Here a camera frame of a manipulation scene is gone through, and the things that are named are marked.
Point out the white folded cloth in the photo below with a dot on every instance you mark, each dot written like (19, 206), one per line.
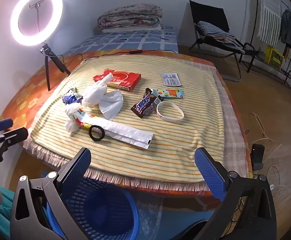
(130, 30)

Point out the white striped towel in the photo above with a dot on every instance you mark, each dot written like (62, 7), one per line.
(269, 17)

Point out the blue checked bed sheet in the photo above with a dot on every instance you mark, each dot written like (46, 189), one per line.
(125, 40)

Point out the red cardboard box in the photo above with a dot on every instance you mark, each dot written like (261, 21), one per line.
(125, 78)

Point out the brown chocolate bar wrapper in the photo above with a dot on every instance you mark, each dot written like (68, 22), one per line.
(143, 106)

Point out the blue plastic basket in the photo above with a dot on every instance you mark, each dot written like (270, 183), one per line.
(105, 205)

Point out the white wristband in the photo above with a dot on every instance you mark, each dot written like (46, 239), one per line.
(160, 113)

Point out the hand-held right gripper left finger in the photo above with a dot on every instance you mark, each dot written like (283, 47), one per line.
(76, 165)

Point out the white plastic bag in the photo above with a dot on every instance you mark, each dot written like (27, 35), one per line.
(93, 95)

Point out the blue silver wrapper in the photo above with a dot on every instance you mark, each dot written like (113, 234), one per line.
(70, 97)

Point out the black device with red light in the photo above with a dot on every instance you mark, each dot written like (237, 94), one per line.
(258, 155)

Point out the white tissue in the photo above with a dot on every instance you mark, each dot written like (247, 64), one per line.
(71, 117)
(111, 103)

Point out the yellow striped blanket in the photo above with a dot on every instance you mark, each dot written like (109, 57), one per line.
(173, 142)

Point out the fruit print tube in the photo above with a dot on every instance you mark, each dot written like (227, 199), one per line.
(170, 93)

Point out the dark hanging garment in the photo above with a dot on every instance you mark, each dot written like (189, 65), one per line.
(288, 30)

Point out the folded floral blanket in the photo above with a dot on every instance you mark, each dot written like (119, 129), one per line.
(130, 15)

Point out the yellow crate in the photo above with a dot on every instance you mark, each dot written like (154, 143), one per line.
(275, 57)

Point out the long white packet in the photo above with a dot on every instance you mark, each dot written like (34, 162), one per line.
(125, 133)

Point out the black folding chair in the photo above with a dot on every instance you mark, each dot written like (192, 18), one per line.
(210, 12)

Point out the grey printed sachet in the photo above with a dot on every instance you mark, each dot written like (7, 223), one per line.
(171, 79)

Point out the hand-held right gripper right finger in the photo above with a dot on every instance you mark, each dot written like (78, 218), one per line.
(210, 175)

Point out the striped cloth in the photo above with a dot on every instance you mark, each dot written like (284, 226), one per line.
(215, 31)

